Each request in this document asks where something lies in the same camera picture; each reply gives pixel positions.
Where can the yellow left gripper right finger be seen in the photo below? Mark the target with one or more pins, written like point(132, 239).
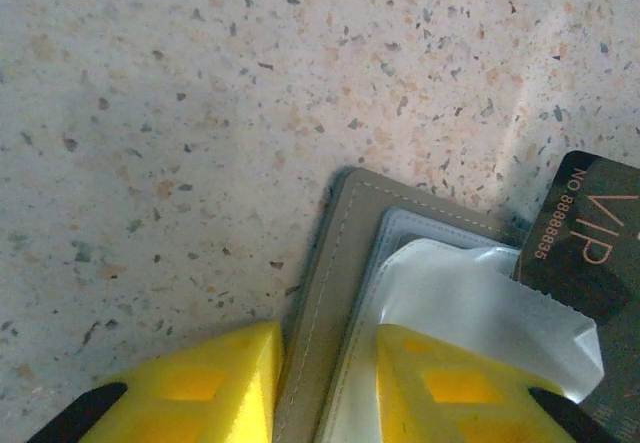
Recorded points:
point(450, 403)

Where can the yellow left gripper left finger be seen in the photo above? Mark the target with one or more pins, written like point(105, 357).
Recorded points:
point(190, 403)

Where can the black VIP card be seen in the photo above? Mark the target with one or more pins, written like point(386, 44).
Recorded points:
point(590, 243)

